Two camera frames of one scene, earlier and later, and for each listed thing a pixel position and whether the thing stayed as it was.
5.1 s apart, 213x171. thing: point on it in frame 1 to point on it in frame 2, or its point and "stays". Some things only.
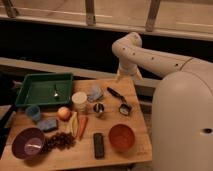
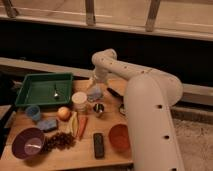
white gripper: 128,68 to 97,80
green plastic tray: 45,88 stays
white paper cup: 79,100 stays
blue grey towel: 96,93 stays
